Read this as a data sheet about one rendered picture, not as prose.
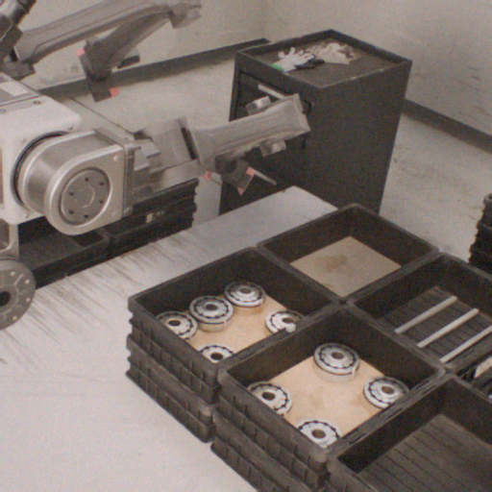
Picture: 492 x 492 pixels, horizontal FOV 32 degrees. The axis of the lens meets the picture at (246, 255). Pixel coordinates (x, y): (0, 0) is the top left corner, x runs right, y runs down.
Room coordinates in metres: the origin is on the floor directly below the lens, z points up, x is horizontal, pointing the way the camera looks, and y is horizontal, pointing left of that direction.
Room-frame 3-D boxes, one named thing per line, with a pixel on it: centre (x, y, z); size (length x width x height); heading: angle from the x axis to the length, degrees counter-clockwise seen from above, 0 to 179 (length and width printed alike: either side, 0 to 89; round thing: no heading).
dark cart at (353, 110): (3.42, -0.22, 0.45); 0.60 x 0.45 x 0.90; 139
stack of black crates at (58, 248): (2.43, 0.70, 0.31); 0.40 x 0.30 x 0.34; 139
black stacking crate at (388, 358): (1.39, -0.21, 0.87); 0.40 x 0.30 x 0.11; 138
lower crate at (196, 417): (1.59, 0.01, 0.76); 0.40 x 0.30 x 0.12; 138
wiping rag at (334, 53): (3.54, -0.26, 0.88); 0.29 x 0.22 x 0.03; 139
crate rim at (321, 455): (1.39, -0.21, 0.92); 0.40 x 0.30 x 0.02; 138
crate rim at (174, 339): (1.59, 0.01, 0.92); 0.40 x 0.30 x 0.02; 138
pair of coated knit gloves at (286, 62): (3.38, -0.08, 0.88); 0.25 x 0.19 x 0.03; 139
